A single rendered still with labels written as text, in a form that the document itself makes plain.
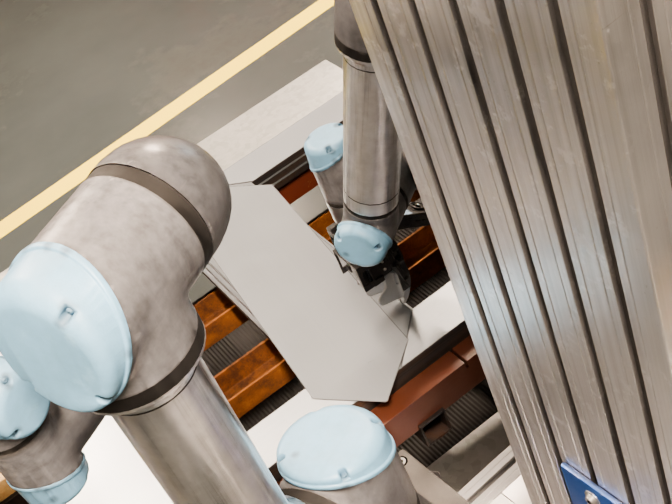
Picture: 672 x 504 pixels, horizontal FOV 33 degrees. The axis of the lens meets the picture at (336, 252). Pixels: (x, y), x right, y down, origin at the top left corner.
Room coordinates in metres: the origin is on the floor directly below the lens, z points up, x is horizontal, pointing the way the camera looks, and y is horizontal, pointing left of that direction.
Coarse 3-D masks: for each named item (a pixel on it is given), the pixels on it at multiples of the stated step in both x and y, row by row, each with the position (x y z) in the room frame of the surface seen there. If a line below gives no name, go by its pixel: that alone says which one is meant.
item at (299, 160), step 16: (288, 160) 1.91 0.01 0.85; (304, 160) 1.91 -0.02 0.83; (272, 176) 1.89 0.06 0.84; (288, 176) 1.89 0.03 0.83; (208, 272) 1.70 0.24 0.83; (352, 272) 1.50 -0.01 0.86; (224, 288) 1.64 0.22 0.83; (240, 304) 1.58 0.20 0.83; (400, 304) 1.37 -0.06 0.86; (256, 320) 1.52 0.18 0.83; (400, 320) 1.34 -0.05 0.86; (464, 320) 1.28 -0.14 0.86; (448, 336) 1.27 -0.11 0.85; (464, 336) 1.27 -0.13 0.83; (432, 352) 1.25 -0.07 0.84; (400, 368) 1.24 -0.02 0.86; (416, 368) 1.24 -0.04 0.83; (400, 384) 1.23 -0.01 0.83
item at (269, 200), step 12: (264, 192) 1.83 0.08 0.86; (276, 192) 1.81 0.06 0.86; (240, 204) 1.82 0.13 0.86; (252, 204) 1.81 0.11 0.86; (264, 204) 1.79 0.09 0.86; (276, 204) 1.78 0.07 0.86; (240, 216) 1.79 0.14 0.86; (252, 216) 1.77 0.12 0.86; (264, 216) 1.75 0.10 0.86; (228, 228) 1.77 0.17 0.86; (240, 228) 1.75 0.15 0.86
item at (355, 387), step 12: (396, 348) 1.28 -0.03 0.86; (384, 360) 1.27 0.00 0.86; (396, 360) 1.25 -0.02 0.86; (360, 372) 1.26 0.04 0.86; (372, 372) 1.25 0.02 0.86; (384, 372) 1.24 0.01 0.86; (396, 372) 1.23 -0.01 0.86; (336, 384) 1.26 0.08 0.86; (348, 384) 1.25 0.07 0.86; (360, 384) 1.24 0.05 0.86; (372, 384) 1.23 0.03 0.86; (384, 384) 1.22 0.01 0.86; (324, 396) 1.25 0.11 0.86; (336, 396) 1.24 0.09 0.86; (348, 396) 1.23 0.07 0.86; (360, 396) 1.22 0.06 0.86
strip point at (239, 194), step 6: (234, 186) 1.89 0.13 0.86; (240, 186) 1.88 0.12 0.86; (246, 186) 1.87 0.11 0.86; (252, 186) 1.87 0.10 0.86; (258, 186) 1.86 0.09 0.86; (264, 186) 1.85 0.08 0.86; (234, 192) 1.87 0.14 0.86; (240, 192) 1.86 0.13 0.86; (246, 192) 1.85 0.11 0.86; (252, 192) 1.85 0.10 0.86; (258, 192) 1.84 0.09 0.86; (234, 198) 1.85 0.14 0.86; (240, 198) 1.84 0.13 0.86; (246, 198) 1.84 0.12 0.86; (234, 204) 1.83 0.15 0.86
